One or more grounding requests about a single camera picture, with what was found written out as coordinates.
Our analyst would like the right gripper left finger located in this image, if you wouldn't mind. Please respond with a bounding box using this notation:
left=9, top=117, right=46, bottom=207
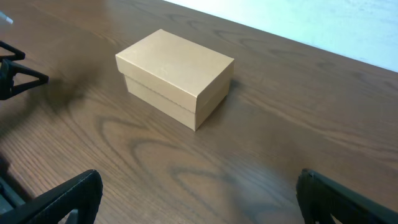
left=1, top=170, right=103, bottom=224

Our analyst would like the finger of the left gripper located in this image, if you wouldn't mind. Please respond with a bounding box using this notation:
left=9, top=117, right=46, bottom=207
left=0, top=41, right=25, bottom=61
left=1, top=59, right=49, bottom=100

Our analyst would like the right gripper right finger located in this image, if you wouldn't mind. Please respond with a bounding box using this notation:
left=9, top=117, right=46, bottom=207
left=296, top=169, right=397, bottom=224

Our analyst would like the brown cardboard box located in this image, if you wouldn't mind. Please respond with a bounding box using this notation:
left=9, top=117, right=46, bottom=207
left=116, top=29, right=234, bottom=131

